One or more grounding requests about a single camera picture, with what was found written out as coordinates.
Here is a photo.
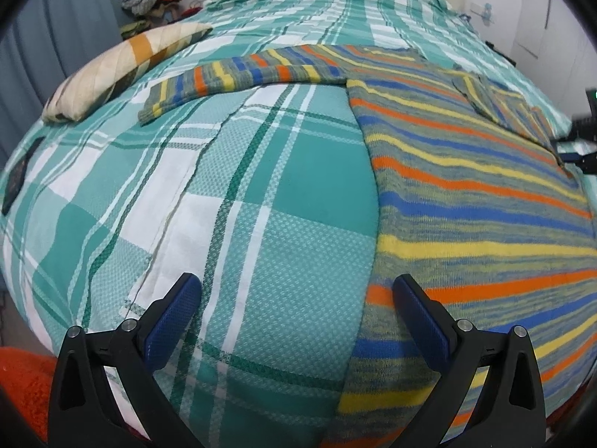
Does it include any dark phone on bed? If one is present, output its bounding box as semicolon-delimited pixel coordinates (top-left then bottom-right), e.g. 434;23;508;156
1;137;44;215

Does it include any orange fuzzy cushion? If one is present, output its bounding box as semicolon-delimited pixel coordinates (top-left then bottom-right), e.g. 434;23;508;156
1;347;57;442

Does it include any camera box with green led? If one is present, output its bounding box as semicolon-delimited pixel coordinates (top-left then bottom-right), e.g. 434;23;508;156
586;88;597;115

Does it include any dark nightstand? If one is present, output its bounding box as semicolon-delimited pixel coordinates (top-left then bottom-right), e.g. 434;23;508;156
485;41;516;67

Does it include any white wardrobe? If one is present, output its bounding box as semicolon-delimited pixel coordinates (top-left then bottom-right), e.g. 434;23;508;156
512;0;597;117

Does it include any teal plaid bedspread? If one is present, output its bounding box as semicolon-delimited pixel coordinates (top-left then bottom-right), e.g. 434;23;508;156
1;0;570;447

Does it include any cream striped pillow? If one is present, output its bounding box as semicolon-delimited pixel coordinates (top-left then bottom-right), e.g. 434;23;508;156
41;21;212;124

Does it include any pile of clothes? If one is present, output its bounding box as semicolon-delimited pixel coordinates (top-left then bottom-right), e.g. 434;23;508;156
119;0;202;41

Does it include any blue curtain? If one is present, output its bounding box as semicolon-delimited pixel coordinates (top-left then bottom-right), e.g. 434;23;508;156
1;0;129;164

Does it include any striped knit sweater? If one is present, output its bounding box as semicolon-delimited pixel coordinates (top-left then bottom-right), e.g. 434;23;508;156
139;44;596;447

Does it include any wall socket with plug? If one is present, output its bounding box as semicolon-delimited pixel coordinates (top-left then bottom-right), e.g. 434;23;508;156
469;2;495;27

